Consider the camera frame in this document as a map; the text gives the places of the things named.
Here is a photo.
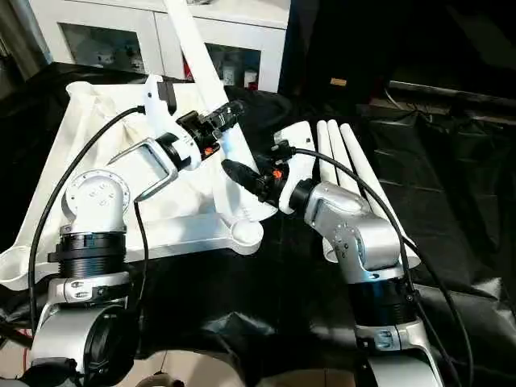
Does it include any black plastic mat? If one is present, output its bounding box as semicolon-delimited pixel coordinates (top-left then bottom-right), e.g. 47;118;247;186
0;63;516;380

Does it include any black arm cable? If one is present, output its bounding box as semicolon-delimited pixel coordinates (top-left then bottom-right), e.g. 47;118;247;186
274;142;476;387
28;105;151;356

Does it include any grey curtain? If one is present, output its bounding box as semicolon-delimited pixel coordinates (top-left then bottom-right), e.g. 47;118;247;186
0;0;43;81

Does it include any white plastic table leg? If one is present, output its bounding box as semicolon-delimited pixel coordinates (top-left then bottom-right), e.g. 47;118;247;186
317;121;341;264
339;123;421;268
327;119;365;196
161;0;271;223

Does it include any white glass-door cabinet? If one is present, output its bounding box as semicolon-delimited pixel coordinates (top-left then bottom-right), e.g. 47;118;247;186
28;0;291;91

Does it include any white plastic table top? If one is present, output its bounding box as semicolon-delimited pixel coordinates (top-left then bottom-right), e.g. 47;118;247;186
0;81;265;291

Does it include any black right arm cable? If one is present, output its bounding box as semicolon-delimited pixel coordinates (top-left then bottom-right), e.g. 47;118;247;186
274;142;476;387

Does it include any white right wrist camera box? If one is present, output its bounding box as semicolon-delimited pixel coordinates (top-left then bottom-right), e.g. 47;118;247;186
273;121;317;215

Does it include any silver metal bar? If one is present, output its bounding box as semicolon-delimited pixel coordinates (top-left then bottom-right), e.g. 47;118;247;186
385;79;516;112

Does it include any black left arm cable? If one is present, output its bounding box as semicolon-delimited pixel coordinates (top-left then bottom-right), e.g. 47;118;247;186
28;105;151;356

